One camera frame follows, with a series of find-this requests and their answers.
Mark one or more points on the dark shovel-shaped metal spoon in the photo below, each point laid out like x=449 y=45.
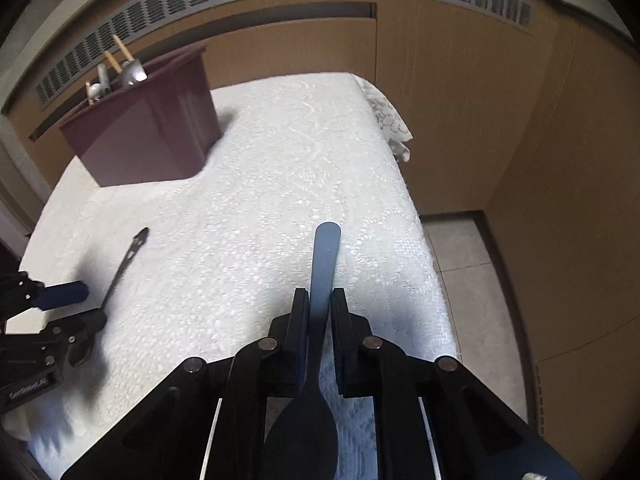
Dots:
x=131 y=250

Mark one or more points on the wooden chopstick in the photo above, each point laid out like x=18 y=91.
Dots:
x=111 y=62
x=120 y=47

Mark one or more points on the brown plastic utensil holder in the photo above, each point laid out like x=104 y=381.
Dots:
x=150 y=135

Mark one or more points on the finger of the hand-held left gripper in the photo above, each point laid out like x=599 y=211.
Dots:
x=65 y=294
x=75 y=330

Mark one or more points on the white lace tablecloth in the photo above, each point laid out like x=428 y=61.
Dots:
x=275 y=160

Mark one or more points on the long grey vent grille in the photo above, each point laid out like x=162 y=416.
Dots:
x=150 y=15

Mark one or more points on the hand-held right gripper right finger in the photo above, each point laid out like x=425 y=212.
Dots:
x=340 y=340

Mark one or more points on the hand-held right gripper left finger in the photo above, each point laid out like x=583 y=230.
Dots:
x=300 y=340

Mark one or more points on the wooden kitchen cabinet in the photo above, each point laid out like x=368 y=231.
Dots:
x=450 y=110

